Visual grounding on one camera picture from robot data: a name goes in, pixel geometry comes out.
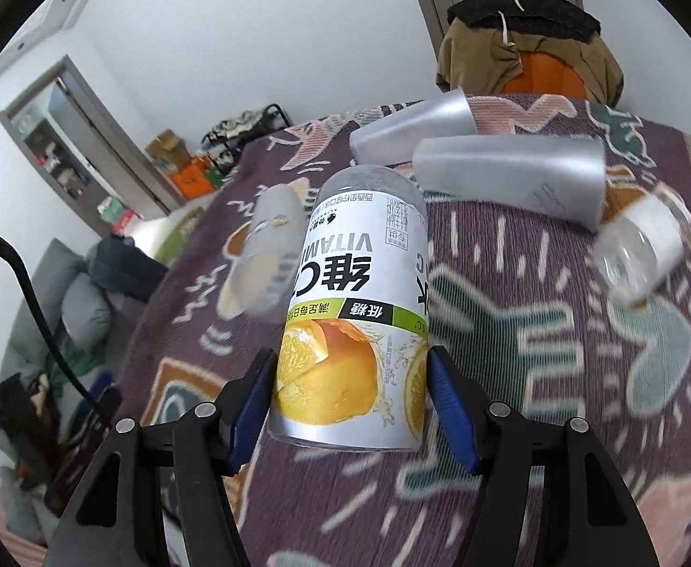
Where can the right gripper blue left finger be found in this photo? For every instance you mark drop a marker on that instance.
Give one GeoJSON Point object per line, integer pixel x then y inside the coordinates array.
{"type": "Point", "coordinates": [114, 517]}

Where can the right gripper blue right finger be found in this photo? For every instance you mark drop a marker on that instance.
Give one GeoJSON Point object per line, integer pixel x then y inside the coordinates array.
{"type": "Point", "coordinates": [588, 515]}

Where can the orange label vitamin drink cup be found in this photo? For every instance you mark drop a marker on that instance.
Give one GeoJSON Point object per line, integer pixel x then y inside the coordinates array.
{"type": "Point", "coordinates": [351, 372]}

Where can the clear cup white label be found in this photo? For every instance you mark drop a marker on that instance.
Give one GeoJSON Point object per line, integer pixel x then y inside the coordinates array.
{"type": "Point", "coordinates": [641, 246]}

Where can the frosted translucent plastic cup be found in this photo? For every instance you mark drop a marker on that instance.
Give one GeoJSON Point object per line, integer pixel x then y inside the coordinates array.
{"type": "Point", "coordinates": [263, 280]}

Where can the tall silver paper cup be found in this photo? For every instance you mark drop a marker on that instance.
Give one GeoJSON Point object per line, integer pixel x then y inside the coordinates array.
{"type": "Point", "coordinates": [561, 177]}

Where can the silver cup behind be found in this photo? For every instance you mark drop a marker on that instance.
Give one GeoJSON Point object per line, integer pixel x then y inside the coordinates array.
{"type": "Point", "coordinates": [393, 139]}

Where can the purple patterned woven table cloth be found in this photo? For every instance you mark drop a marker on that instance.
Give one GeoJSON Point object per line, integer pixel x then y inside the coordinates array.
{"type": "Point", "coordinates": [514, 300]}

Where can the orange box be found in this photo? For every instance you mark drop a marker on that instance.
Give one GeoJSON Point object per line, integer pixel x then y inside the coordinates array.
{"type": "Point", "coordinates": [200, 178]}

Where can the grey interior door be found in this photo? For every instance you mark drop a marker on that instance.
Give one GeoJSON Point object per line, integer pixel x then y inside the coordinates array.
{"type": "Point", "coordinates": [77, 147]}

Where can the cardboard box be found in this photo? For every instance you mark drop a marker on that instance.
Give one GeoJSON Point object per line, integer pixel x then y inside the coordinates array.
{"type": "Point", "coordinates": [169, 151]}

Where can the black shoe rack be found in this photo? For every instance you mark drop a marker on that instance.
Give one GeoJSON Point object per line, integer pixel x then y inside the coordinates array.
{"type": "Point", "coordinates": [225, 141]}

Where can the brown coat on chair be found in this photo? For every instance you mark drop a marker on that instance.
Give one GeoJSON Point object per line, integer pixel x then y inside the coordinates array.
{"type": "Point", "coordinates": [499, 47]}

